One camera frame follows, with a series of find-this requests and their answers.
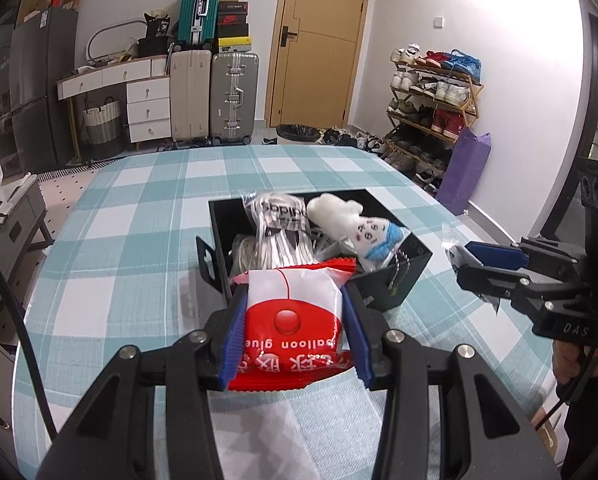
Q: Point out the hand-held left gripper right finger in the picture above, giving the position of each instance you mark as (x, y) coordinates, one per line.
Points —
(361, 345)

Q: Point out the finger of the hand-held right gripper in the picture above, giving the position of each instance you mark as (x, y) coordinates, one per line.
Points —
(489, 282)
(496, 256)

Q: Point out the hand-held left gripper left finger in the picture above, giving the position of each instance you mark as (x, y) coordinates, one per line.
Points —
(234, 340)

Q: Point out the small clear plastic packet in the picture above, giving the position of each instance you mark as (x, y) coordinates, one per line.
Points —
(456, 250)

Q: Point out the red and white packet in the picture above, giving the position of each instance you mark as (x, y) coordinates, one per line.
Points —
(289, 320)

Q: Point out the black cardboard box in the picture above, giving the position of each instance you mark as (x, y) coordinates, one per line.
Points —
(384, 285)

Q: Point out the bag of white shoelaces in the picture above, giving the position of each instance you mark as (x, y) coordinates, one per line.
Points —
(274, 240)

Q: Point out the white and blue plush toy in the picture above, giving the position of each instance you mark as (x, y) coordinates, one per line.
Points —
(344, 220)

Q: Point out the person's right hand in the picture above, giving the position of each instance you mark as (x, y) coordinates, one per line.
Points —
(571, 365)

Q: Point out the purple paper bag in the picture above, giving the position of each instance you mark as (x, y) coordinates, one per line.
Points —
(464, 170)

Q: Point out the teal checkered tablecloth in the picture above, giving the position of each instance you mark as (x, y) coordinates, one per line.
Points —
(129, 240)

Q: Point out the wooden shoe rack with shoes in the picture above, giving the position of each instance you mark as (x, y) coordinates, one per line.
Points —
(429, 92)

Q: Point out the scattered shoes group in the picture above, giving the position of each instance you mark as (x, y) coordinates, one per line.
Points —
(351, 139)

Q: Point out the silver suitcase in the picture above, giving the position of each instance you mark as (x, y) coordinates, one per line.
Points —
(234, 95)

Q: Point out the grey side cabinet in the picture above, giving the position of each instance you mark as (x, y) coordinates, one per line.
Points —
(14, 230)

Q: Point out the woven laundry basket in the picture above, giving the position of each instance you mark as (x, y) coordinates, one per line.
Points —
(101, 132)

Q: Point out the beige suitcase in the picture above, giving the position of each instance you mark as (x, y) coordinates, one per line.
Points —
(191, 95)

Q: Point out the white desk with drawers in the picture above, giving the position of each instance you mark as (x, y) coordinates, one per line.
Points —
(146, 105)

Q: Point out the yellow wooden door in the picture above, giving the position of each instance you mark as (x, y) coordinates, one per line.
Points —
(319, 45)

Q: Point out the black storage box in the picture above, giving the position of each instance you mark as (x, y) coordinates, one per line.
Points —
(154, 47)

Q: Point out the plain black shoe box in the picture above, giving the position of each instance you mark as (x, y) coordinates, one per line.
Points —
(233, 31)
(234, 7)

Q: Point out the grey refrigerator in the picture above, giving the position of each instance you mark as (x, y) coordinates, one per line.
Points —
(44, 90)

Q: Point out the oval mirror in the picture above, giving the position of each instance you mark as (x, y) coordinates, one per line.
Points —
(116, 42)

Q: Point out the black shoe box red logo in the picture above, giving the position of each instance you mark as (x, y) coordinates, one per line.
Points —
(233, 19)

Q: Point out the black gift bag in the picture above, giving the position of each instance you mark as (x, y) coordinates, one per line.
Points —
(158, 26)

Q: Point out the teal suitcase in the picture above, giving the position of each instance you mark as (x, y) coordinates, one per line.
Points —
(199, 10)

